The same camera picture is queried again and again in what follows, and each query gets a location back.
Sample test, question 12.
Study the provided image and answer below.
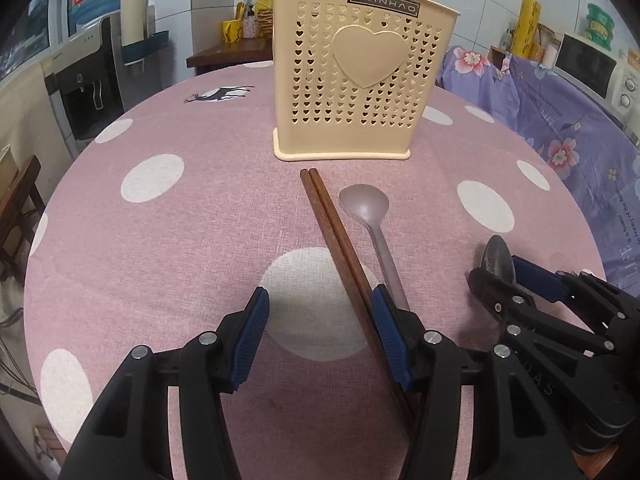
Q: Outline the water dispenser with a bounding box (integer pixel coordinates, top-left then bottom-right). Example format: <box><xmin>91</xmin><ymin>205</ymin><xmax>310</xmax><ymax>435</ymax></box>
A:
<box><xmin>42</xmin><ymin>15</ymin><xmax>127</xmax><ymax>144</ymax></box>

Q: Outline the matte steel spoon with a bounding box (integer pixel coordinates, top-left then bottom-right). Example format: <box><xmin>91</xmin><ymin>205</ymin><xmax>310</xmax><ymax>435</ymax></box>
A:
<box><xmin>338</xmin><ymin>183</ymin><xmax>411</xmax><ymax>312</ymax></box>

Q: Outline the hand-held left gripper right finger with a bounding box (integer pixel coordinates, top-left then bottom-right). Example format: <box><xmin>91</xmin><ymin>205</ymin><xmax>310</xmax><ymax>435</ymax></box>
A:
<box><xmin>370</xmin><ymin>284</ymin><xmax>587</xmax><ymax>480</ymax></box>

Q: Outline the wooden counter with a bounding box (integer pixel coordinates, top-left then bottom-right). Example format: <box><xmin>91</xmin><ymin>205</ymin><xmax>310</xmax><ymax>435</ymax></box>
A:
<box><xmin>186</xmin><ymin>39</ymin><xmax>274</xmax><ymax>77</ymax></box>

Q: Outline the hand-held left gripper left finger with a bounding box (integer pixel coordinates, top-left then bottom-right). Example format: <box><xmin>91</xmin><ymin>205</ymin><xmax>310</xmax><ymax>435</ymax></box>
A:
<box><xmin>59</xmin><ymin>286</ymin><xmax>271</xmax><ymax>480</ymax></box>

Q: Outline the white microwave oven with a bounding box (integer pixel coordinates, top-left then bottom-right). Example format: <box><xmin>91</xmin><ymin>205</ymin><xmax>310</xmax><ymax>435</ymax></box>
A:
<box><xmin>554</xmin><ymin>32</ymin><xmax>640</xmax><ymax>116</ymax></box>

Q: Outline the cream perforated utensil holder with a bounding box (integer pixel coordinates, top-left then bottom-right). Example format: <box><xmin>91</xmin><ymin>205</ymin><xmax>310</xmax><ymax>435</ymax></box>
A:
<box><xmin>269</xmin><ymin>0</ymin><xmax>449</xmax><ymax>163</ymax></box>

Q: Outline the paper cup sleeve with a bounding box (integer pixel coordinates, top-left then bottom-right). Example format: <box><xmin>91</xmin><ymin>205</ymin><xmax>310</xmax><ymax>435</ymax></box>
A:
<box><xmin>120</xmin><ymin>0</ymin><xmax>151</xmax><ymax>46</ymax></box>

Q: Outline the teal wall cup holder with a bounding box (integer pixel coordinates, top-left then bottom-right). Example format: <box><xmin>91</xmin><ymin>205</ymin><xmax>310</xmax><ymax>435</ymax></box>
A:
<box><xmin>121</xmin><ymin>30</ymin><xmax>171</xmax><ymax>69</ymax></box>

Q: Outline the wicker basin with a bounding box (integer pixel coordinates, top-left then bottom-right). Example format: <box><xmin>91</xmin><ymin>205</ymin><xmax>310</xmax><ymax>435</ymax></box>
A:
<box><xmin>254</xmin><ymin>7</ymin><xmax>274</xmax><ymax>39</ymax></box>

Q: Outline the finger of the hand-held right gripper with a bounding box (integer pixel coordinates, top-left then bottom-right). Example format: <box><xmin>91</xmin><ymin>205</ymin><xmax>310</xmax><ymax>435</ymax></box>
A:
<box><xmin>467</xmin><ymin>265</ymin><xmax>539</xmax><ymax>325</ymax></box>
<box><xmin>511</xmin><ymin>255</ymin><xmax>602</xmax><ymax>304</ymax></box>

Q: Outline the purple floral cloth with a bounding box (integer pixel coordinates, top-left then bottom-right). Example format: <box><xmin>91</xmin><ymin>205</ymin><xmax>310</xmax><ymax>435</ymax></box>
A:
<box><xmin>439</xmin><ymin>45</ymin><xmax>640</xmax><ymax>292</ymax></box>

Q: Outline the brown wooden chopstick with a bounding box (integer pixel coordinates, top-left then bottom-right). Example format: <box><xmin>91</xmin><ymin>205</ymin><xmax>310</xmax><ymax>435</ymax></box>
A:
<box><xmin>308</xmin><ymin>168</ymin><xmax>417</xmax><ymax>423</ymax></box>
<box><xmin>299</xmin><ymin>169</ymin><xmax>408</xmax><ymax>428</ymax></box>

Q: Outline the shiny patterned-handle steel spoon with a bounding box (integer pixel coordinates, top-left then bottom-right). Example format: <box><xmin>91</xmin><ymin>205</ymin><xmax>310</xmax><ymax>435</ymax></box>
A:
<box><xmin>480</xmin><ymin>234</ymin><xmax>516</xmax><ymax>286</ymax></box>

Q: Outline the yellow plastic roll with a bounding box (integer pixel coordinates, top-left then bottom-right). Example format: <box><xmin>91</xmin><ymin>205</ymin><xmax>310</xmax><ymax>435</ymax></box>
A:
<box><xmin>517</xmin><ymin>0</ymin><xmax>543</xmax><ymax>59</ymax></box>

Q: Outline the pink polka dot tablecloth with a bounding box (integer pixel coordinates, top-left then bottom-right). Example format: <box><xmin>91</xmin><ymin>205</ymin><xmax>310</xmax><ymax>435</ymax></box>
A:
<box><xmin>22</xmin><ymin>60</ymin><xmax>609</xmax><ymax>480</ymax></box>

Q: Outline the wooden stool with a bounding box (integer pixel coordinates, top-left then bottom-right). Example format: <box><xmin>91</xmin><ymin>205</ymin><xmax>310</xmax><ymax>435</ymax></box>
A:
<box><xmin>0</xmin><ymin>154</ymin><xmax>44</xmax><ymax>272</ymax></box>

